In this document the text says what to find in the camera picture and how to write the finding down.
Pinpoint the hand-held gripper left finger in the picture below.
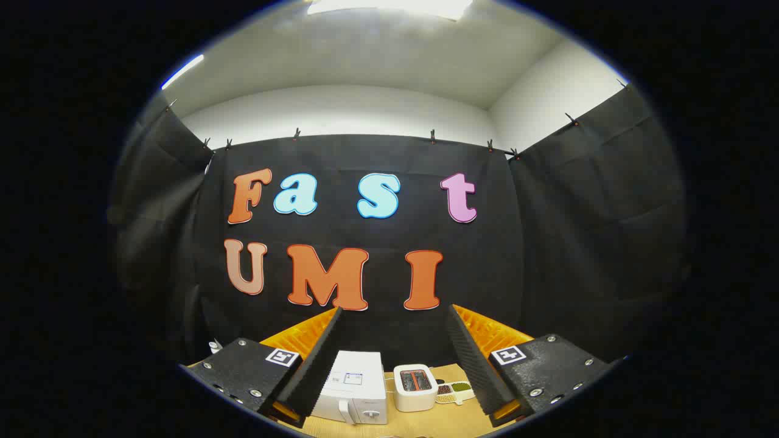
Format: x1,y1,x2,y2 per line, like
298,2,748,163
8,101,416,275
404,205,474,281
180,306,343,428

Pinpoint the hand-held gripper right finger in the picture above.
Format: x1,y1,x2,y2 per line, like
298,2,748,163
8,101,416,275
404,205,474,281
446,304,612,426

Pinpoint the white microwave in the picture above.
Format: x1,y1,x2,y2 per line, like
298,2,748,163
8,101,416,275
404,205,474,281
310,350,388,425

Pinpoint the divided dish of beans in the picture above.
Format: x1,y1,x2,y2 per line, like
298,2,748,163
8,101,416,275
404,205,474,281
435,381,476,405

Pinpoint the white toaster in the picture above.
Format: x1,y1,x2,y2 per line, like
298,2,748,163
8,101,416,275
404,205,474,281
393,364,439,412

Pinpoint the row of black cloth clips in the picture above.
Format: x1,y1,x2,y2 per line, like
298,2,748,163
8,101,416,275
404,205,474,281
164,79,631,160

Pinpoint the ceiling light panel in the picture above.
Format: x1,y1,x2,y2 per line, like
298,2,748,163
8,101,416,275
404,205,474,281
161,54,205,90
306,0,474,21

